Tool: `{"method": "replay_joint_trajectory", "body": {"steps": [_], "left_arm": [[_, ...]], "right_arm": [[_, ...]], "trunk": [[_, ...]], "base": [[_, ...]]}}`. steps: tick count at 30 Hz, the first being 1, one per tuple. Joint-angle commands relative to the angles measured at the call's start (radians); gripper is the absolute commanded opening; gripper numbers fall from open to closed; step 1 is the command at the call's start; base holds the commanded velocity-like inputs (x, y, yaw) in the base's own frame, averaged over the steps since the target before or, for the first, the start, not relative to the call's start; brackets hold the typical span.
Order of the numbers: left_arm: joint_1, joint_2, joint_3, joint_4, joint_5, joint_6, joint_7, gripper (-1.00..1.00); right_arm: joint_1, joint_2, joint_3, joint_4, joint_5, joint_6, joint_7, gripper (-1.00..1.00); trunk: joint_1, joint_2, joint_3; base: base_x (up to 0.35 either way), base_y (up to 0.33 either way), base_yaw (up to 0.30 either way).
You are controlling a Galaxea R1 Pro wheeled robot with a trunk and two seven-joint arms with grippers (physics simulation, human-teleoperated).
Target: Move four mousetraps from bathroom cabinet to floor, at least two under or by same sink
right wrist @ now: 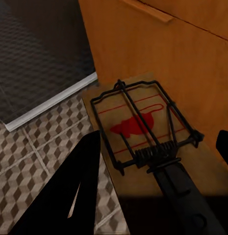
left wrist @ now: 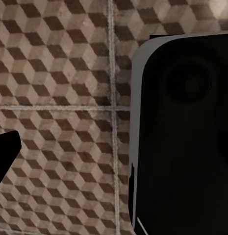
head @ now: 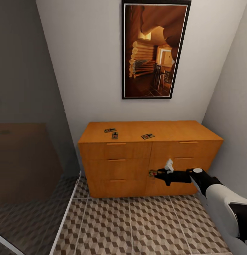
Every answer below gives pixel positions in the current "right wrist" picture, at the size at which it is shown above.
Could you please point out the cabinet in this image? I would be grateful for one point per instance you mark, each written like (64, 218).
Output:
(182, 43)

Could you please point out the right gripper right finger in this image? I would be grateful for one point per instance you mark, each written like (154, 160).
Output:
(222, 144)

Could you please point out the mousetrap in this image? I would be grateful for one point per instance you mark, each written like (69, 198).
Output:
(167, 179)

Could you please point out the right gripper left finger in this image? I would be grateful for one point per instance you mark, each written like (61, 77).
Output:
(47, 214)

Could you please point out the door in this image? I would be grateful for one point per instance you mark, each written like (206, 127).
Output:
(44, 49)

